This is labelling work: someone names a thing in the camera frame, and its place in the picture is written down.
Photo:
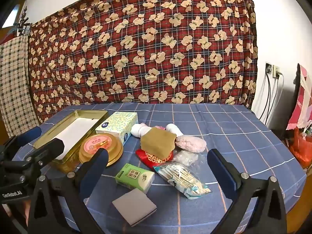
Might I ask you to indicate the cotton swab packet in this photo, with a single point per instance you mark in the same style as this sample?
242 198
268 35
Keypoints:
180 178

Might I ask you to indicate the grey sponge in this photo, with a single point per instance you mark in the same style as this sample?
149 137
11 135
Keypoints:
132 203

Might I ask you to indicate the orange plastic bag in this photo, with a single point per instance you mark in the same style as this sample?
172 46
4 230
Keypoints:
301 148

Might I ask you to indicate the blue plaid tablecloth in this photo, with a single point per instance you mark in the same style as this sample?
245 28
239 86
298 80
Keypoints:
231 131

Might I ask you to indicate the white wall socket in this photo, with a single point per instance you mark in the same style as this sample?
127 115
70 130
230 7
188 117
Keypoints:
276 71
268 68

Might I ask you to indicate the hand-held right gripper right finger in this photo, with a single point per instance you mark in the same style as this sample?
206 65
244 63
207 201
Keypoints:
219 168

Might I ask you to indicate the clear plastic bag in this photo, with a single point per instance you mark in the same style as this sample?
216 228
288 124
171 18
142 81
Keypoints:
186 157

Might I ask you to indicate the beige green checked cloth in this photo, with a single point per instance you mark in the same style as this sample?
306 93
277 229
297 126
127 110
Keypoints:
17 82

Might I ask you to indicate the khaki cloth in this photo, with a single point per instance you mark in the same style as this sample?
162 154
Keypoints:
158 143

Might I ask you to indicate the pink fluffy puff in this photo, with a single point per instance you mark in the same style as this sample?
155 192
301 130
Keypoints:
190 144

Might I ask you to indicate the white towel with pink trim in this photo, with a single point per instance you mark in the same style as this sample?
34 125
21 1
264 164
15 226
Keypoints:
140 130

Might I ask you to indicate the green tissue packet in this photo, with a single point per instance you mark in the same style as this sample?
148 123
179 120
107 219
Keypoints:
134 175

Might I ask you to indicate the round gold tin pink label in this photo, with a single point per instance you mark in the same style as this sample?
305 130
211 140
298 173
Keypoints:
97 143

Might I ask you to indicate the red embroidered pouch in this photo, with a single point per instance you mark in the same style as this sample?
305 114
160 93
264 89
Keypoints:
143 154

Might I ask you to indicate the pink printed bag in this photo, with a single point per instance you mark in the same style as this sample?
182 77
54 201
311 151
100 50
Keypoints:
303 102

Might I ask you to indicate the red plaid teddy-bear blanket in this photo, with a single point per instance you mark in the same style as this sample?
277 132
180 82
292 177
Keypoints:
146 53

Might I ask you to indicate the metal hanger clips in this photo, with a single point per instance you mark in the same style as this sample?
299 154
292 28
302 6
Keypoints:
23 23

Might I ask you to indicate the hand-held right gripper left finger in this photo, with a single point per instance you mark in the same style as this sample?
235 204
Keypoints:
97 165

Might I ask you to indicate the yellow dotted tissue box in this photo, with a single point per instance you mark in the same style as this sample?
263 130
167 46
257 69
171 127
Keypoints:
117 124

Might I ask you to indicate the white gauze roll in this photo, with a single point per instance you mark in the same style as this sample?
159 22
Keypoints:
173 129

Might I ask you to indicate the gold rectangular tin box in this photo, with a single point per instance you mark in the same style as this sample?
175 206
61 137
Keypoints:
90 115

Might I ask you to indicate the window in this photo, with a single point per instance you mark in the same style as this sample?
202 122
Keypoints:
14 14

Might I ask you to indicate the white paper sheet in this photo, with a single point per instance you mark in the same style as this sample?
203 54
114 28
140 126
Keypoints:
75 131

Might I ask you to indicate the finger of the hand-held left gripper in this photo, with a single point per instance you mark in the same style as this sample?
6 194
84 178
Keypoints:
52 148
29 135

